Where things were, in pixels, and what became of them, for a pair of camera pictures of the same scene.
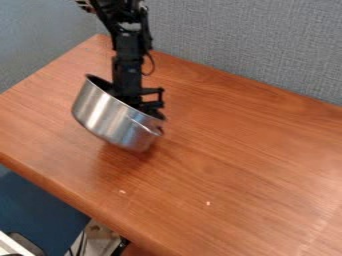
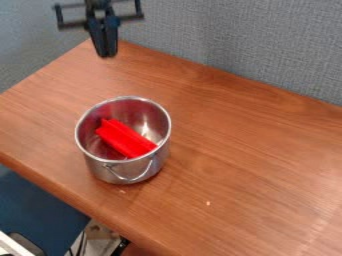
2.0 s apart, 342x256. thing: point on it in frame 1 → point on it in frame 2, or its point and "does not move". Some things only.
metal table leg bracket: (97, 241) does not move
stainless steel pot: (113, 119) → (146, 116)
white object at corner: (10, 246) does not move
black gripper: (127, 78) → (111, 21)
